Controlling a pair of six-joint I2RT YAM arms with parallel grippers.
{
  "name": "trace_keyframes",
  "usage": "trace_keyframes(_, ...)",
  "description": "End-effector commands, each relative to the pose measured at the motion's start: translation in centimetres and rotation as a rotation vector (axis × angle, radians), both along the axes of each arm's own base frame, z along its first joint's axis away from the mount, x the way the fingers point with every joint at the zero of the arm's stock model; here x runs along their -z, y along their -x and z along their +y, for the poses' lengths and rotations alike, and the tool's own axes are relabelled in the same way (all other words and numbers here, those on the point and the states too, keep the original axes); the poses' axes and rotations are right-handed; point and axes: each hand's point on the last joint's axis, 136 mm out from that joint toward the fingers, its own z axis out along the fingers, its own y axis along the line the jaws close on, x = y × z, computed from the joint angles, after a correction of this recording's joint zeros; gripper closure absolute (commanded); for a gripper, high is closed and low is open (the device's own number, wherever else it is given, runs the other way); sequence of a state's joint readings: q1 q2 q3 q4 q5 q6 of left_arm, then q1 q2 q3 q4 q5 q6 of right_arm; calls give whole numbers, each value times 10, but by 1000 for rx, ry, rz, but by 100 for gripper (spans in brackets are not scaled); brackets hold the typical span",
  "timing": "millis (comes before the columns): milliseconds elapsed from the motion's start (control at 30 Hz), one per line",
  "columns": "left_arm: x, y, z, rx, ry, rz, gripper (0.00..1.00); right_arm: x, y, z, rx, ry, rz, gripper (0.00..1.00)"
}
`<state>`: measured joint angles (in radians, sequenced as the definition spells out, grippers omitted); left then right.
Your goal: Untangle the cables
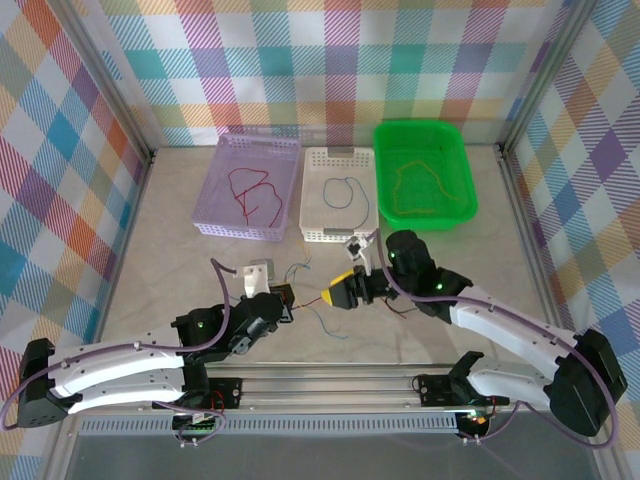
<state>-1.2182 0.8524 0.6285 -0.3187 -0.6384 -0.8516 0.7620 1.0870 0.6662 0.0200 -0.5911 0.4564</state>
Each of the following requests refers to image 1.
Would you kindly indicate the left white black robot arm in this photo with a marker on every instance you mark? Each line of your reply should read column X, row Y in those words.
column 115, row 362

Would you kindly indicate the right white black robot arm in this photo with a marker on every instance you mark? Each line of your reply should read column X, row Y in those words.
column 525, row 340

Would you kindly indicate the white perforated plastic basket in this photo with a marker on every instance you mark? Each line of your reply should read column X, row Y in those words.
column 312, row 200

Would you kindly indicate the purple perforated plastic basket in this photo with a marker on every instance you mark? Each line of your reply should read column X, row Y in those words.
column 220, row 200

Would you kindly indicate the green plastic mesh basket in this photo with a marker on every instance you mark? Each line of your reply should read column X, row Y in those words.
column 425, row 145

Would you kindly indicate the green terminal controller board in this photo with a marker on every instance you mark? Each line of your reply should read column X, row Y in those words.
column 200, row 427

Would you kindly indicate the orange controller board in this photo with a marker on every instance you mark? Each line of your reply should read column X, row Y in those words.
column 477, row 425

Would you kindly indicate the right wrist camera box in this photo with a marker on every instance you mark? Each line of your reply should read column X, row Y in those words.
column 362, row 250

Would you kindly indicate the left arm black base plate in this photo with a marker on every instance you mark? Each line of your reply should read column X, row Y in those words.
column 230, row 392

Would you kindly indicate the aluminium mounting rail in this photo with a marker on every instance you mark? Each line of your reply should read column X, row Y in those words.
column 325, row 395

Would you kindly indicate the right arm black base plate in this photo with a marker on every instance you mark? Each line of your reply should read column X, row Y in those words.
column 432, row 390

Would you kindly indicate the aluminium table side rail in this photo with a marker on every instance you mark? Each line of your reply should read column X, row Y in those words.
column 512, row 180
column 130, row 230

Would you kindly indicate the aluminium frame post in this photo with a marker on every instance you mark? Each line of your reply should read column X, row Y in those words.
column 546, row 75
column 105, row 75

